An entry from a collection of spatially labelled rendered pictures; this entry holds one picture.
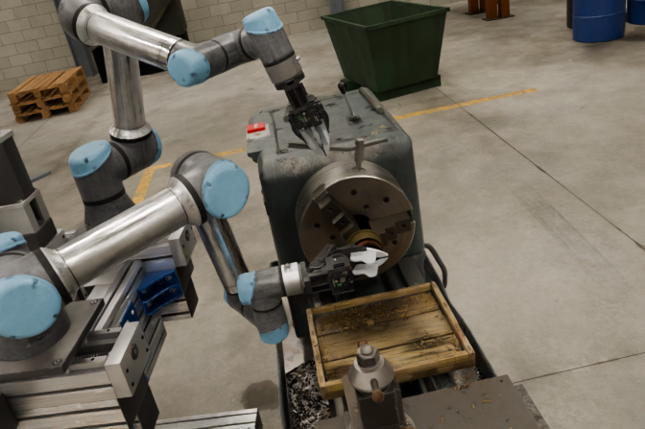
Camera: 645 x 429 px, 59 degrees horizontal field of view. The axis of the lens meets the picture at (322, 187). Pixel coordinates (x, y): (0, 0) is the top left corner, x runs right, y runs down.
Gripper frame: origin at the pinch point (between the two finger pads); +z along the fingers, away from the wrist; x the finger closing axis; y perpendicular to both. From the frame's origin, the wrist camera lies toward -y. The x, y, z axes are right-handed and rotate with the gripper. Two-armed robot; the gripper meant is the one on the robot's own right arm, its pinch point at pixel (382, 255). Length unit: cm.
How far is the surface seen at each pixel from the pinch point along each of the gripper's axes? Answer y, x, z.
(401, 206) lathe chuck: -15.2, 3.9, 9.0
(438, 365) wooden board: 19.8, -19.0, 6.3
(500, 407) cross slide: 41.9, -11.2, 12.3
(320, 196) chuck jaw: -15.0, 11.9, -11.7
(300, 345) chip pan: -41, -54, -27
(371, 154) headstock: -31.3, 13.6, 5.3
